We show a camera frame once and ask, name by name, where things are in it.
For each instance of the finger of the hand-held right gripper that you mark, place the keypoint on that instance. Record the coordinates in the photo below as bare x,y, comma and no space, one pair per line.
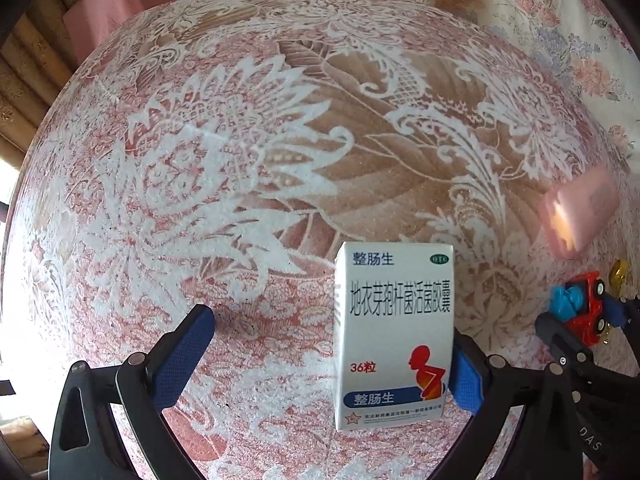
625,310
562,342

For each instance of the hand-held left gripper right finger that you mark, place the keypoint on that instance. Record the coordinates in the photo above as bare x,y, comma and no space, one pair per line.
465,375

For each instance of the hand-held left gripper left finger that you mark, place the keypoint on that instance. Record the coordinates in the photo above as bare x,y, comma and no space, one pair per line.
185,350

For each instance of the red toy car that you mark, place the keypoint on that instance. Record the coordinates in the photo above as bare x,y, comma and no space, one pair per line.
587,305

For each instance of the white medicine box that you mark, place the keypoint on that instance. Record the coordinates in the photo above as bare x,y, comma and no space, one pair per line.
395,335

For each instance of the gold ornament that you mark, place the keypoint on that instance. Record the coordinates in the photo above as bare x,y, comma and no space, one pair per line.
619,274

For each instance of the pink case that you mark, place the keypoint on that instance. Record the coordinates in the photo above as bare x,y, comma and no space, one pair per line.
580,210

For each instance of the patterned brown curtain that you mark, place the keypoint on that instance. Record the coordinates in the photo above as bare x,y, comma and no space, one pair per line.
30,85

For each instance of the pink covered stool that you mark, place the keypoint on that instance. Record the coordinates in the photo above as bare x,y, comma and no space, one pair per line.
130,5

